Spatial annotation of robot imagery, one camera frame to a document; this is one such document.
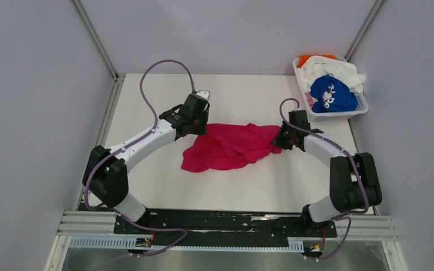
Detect pink t-shirt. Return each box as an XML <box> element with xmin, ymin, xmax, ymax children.
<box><xmin>181</xmin><ymin>123</ymin><xmax>282</xmax><ymax>173</ymax></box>

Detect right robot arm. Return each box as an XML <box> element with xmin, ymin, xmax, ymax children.
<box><xmin>272</xmin><ymin>110</ymin><xmax>383</xmax><ymax>236</ymax></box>

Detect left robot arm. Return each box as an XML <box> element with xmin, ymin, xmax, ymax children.
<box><xmin>83</xmin><ymin>90</ymin><xmax>210</xmax><ymax>233</ymax></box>

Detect light pink garment in basket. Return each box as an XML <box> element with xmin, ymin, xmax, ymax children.
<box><xmin>305</xmin><ymin>92</ymin><xmax>316</xmax><ymax>109</ymax></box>

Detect blue t-shirt in basket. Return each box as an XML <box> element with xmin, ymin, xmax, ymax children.
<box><xmin>310</xmin><ymin>75</ymin><xmax>358</xmax><ymax>113</ymax></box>

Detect white t-shirt in basket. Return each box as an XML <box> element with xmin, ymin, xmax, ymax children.
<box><xmin>294</xmin><ymin>55</ymin><xmax>366</xmax><ymax>94</ymax></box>

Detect orange t-shirt in basket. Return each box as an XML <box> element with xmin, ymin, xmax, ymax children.
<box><xmin>296</xmin><ymin>55</ymin><xmax>337</xmax><ymax>68</ymax></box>

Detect white perforated laundry basket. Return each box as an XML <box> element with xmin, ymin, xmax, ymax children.
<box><xmin>292</xmin><ymin>58</ymin><xmax>368</xmax><ymax>121</ymax></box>

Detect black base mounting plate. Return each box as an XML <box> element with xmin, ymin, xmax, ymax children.
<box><xmin>114</xmin><ymin>208</ymin><xmax>337</xmax><ymax>248</ymax></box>

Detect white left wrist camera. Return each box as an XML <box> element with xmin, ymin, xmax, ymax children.
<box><xmin>196</xmin><ymin>90</ymin><xmax>211</xmax><ymax>101</ymax></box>

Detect aluminium frame rail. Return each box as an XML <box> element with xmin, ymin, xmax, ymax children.
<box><xmin>57</xmin><ymin>211</ymin><xmax>398</xmax><ymax>242</ymax></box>

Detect white slotted cable duct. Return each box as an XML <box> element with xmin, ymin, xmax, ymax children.
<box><xmin>68</xmin><ymin>237</ymin><xmax>304</xmax><ymax>253</ymax></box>

